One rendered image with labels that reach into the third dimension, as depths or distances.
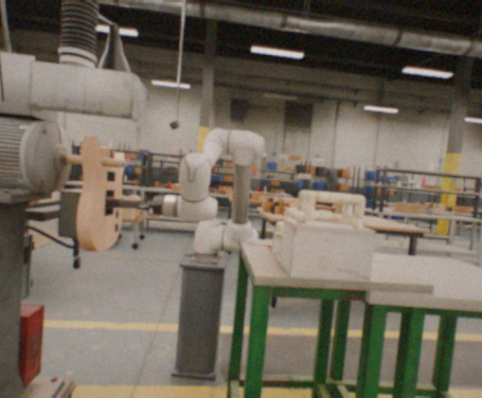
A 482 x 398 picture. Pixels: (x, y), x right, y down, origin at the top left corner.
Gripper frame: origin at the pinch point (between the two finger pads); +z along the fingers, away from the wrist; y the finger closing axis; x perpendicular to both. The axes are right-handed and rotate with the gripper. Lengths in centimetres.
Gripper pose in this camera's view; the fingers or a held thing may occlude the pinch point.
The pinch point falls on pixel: (110, 203)
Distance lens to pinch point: 124.2
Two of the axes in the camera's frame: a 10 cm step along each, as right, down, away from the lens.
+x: 0.7, -10.0, -0.1
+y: -1.0, -0.1, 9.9
